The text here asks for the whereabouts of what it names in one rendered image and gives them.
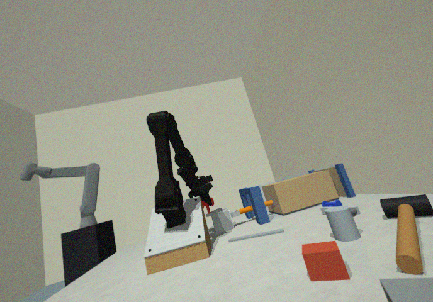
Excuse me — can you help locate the wooden-handled mallet with black head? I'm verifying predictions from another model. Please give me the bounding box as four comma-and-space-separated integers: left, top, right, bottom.
380, 194, 433, 274

